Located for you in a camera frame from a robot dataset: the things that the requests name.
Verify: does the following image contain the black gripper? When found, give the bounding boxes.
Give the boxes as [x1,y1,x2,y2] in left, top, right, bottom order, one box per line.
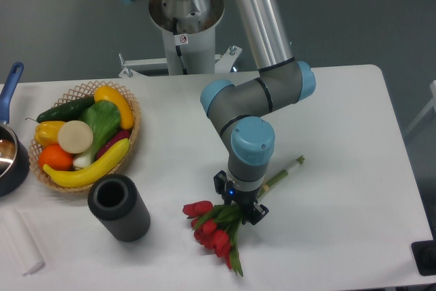
[213,170,268,226]

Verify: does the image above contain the red tulip bouquet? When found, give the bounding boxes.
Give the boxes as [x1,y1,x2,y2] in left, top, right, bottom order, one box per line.
[182,155,306,277]

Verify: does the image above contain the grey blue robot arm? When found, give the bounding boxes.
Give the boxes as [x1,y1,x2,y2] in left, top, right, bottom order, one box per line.
[124,0,316,224]

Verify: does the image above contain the dark grey ribbed vase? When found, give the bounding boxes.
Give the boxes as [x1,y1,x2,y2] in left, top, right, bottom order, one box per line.
[87,174,151,242]

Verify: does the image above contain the purple eggplant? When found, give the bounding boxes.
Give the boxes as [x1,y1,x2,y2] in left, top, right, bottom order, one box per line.
[95,129,131,160]

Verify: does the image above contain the green bok choy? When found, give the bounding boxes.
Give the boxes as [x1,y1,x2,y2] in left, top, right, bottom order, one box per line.
[73,100,121,170]

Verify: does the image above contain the yellow squash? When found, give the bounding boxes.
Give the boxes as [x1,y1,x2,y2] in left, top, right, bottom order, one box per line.
[94,85,134,129]

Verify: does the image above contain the yellow banana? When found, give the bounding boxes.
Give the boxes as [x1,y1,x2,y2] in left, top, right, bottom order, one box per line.
[43,138,130,188]

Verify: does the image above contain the green cucumber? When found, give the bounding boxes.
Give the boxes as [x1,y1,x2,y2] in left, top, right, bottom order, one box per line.
[26,97,95,123]

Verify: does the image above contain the orange fruit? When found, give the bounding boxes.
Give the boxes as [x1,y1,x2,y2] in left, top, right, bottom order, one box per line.
[38,144,73,171]

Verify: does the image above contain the black device at edge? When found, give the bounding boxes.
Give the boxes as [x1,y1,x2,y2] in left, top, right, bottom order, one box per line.
[411,240,435,276]

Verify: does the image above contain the yellow bell pepper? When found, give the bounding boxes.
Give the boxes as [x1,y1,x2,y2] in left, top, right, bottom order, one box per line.
[34,121,65,147]

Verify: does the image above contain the white rolled cloth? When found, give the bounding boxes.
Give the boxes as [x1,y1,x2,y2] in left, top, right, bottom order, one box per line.
[1,209,45,275]

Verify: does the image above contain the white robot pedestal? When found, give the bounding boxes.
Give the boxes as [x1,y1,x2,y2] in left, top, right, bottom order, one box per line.
[119,23,243,78]

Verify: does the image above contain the white frame at right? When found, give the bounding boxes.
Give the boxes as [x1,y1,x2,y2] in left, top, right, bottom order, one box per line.
[406,81,435,138]

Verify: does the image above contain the blue handled saucepan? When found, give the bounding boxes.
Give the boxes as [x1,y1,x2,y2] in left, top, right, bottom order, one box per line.
[1,62,29,197]

